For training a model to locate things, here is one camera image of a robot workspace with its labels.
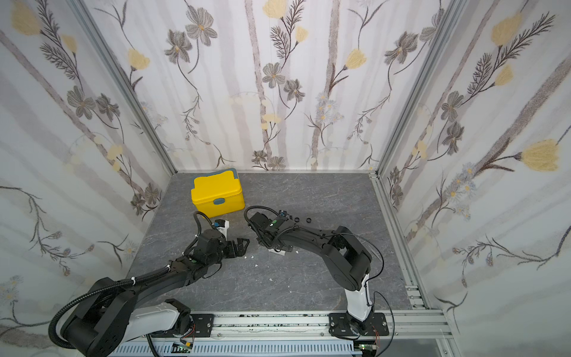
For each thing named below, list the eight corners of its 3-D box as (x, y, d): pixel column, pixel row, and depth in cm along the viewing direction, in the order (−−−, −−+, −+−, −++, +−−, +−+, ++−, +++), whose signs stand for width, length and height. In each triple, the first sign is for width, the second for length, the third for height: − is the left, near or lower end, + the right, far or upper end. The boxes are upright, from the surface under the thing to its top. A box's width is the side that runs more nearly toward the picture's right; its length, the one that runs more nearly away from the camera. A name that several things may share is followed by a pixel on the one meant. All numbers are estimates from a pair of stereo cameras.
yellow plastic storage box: (200, 221, 102) (190, 203, 91) (201, 194, 112) (191, 174, 101) (246, 212, 105) (241, 193, 94) (242, 186, 115) (237, 167, 104)
